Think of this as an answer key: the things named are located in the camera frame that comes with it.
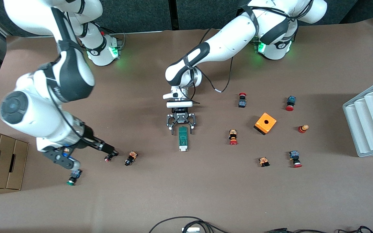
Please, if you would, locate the brown cardboard box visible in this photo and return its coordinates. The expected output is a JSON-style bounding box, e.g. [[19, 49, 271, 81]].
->
[[0, 127, 29, 191]]

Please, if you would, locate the black looped cable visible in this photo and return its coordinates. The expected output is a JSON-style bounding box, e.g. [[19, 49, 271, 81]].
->
[[148, 216, 231, 233]]

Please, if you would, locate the brown paper table cover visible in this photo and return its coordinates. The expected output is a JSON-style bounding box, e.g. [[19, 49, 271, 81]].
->
[[0, 18, 373, 233]]

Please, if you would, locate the orange button enclosure box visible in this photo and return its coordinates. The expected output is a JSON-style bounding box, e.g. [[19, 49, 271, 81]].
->
[[254, 112, 277, 135]]

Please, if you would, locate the black cable bundle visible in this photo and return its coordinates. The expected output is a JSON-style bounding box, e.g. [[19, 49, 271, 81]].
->
[[264, 226, 373, 233]]

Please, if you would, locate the grey ribbed tray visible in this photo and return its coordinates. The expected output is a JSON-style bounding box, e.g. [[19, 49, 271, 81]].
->
[[342, 77, 373, 158]]

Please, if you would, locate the black button orange block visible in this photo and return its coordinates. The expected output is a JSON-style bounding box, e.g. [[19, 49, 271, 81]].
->
[[124, 150, 139, 167]]

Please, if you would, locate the green pushbutton blue block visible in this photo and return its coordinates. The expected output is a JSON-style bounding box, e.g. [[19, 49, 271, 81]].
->
[[66, 168, 83, 186]]

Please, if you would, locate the black divider post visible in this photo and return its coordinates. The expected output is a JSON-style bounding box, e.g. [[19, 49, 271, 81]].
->
[[169, 0, 179, 31]]

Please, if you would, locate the red mushroom button blue block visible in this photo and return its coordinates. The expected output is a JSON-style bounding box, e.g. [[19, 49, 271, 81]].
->
[[285, 96, 297, 112], [289, 150, 303, 168]]

